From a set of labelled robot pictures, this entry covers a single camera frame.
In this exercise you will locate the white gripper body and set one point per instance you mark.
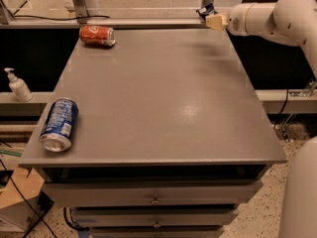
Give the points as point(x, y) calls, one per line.
point(238, 20)

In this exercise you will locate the blue rxbar blueberry wrapper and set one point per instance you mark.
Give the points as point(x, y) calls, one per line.
point(206, 10)

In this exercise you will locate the grey drawer cabinet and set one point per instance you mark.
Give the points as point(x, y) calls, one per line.
point(170, 139)

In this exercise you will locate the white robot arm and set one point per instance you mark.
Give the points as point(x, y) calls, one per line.
point(291, 23)

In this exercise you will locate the cardboard box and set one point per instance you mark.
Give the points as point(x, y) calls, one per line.
point(22, 200)

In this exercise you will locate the metal frame rail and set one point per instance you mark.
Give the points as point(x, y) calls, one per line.
point(116, 23)

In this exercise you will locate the blue pepsi can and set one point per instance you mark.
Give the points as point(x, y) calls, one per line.
point(58, 130)

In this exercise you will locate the white pump bottle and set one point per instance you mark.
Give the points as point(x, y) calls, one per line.
point(18, 86)

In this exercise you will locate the orange soda can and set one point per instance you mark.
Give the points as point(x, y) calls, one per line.
point(97, 35)

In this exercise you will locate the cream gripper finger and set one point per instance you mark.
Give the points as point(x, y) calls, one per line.
point(217, 22)

